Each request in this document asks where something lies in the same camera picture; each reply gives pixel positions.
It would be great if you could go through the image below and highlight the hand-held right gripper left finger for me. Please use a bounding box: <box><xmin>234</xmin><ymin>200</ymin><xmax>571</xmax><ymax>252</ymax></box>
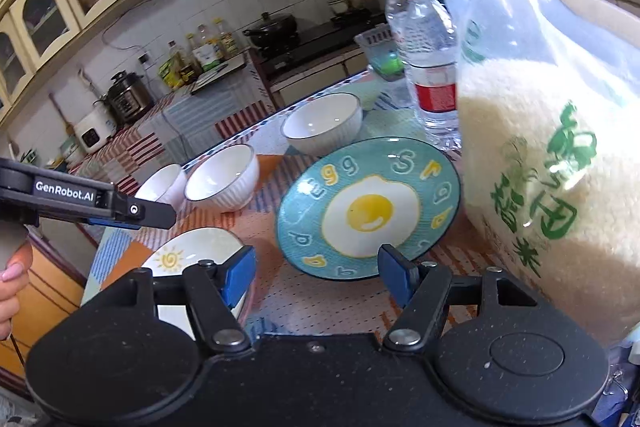
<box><xmin>131</xmin><ymin>246</ymin><xmax>257</xmax><ymax>355</ymax></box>

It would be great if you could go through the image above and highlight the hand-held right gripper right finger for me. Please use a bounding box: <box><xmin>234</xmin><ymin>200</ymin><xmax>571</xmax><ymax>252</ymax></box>
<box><xmin>377</xmin><ymin>244</ymin><xmax>538</xmax><ymax>353</ymax></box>

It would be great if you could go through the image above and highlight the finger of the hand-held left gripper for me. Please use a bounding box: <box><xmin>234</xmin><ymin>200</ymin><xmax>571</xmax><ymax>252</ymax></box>
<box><xmin>114</xmin><ymin>193</ymin><xmax>178</xmax><ymax>230</ymax></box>
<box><xmin>87</xmin><ymin>218</ymin><xmax>143</xmax><ymax>228</ymax></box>

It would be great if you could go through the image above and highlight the small white ribbed bowl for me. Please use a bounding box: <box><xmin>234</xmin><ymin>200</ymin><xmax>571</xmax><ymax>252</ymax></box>
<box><xmin>134</xmin><ymin>163</ymin><xmax>188</xmax><ymax>212</ymax></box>

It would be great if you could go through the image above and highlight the white sun print plate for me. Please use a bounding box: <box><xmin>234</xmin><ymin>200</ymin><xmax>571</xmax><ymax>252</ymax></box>
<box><xmin>141</xmin><ymin>227</ymin><xmax>255</xmax><ymax>343</ymax></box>

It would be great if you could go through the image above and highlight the teal fried egg plate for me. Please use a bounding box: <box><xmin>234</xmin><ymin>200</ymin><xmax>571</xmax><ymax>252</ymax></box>
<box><xmin>275</xmin><ymin>137</ymin><xmax>462</xmax><ymax>281</ymax></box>

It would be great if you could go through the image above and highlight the medium white ribbed bowl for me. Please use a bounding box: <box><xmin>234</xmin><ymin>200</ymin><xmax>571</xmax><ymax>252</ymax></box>
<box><xmin>184</xmin><ymin>143</ymin><xmax>261</xmax><ymax>214</ymax></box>

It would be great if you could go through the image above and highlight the large white ribbed bowl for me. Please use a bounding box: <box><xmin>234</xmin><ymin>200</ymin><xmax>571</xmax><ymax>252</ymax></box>
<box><xmin>280</xmin><ymin>93</ymin><xmax>363</xmax><ymax>158</ymax></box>

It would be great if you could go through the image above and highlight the person's left hand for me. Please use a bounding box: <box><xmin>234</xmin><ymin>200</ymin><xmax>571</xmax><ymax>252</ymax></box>
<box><xmin>0</xmin><ymin>259</ymin><xmax>26</xmax><ymax>342</ymax></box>

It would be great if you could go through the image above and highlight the white rice cooker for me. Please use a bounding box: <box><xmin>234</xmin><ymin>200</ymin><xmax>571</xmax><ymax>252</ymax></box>
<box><xmin>74</xmin><ymin>99</ymin><xmax>119</xmax><ymax>154</ymax></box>

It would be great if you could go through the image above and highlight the striped counter cloth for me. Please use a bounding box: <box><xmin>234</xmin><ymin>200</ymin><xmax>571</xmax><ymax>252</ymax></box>
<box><xmin>65</xmin><ymin>52</ymin><xmax>273</xmax><ymax>195</ymax></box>

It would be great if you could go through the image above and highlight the orange wooden cabinet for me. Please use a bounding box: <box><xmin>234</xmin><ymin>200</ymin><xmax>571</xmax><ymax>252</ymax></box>
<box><xmin>0</xmin><ymin>227</ymin><xmax>87</xmax><ymax>390</ymax></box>

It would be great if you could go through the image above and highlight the black electric pressure cooker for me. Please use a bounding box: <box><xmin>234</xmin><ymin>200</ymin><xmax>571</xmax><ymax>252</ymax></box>
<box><xmin>106</xmin><ymin>71</ymin><xmax>155</xmax><ymax>124</ymax></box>

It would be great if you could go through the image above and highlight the yellow green food packet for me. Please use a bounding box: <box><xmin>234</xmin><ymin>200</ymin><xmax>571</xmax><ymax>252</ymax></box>
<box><xmin>159</xmin><ymin>58</ymin><xmax>183</xmax><ymax>88</ymax></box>

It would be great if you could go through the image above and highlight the yellow oil bottle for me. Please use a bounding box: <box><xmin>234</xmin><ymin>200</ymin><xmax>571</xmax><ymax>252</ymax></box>
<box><xmin>196</xmin><ymin>24</ymin><xmax>218</xmax><ymax>68</ymax></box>
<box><xmin>214</xmin><ymin>18</ymin><xmax>240</xmax><ymax>59</ymax></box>
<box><xmin>186</xmin><ymin>33</ymin><xmax>202</xmax><ymax>75</ymax></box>

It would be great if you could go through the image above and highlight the clear plastic rice bag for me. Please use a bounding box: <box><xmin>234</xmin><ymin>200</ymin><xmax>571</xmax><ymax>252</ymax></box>
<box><xmin>414</xmin><ymin>0</ymin><xmax>640</xmax><ymax>350</ymax></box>

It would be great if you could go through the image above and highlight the green item in basket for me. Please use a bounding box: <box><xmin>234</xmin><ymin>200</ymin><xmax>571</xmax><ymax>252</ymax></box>
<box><xmin>381</xmin><ymin>51</ymin><xmax>405</xmax><ymax>76</ymax></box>

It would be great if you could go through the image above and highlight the black wok with lid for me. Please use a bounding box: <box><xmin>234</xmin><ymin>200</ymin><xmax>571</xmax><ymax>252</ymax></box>
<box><xmin>243</xmin><ymin>12</ymin><xmax>299</xmax><ymax>51</ymax></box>

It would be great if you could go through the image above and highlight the red cap water bottle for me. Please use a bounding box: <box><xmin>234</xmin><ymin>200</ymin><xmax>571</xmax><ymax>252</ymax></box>
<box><xmin>400</xmin><ymin>0</ymin><xmax>462</xmax><ymax>150</ymax></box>

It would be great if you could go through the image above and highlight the clear plastic basket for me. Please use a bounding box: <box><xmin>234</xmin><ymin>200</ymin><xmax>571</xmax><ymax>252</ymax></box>
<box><xmin>354</xmin><ymin>26</ymin><xmax>403</xmax><ymax>82</ymax></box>

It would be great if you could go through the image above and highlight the black gas stove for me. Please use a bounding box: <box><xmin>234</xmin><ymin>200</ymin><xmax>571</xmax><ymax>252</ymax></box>
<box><xmin>252</xmin><ymin>9</ymin><xmax>387</xmax><ymax>70</ymax></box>

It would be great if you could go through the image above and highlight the white cap water bottle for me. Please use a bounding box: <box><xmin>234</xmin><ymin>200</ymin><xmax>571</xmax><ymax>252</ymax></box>
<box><xmin>384</xmin><ymin>0</ymin><xmax>416</xmax><ymax>108</ymax></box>

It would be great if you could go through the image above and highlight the small pot on stove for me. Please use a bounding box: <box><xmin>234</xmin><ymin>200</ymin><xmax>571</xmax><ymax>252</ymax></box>
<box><xmin>328</xmin><ymin>0</ymin><xmax>372</xmax><ymax>16</ymax></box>

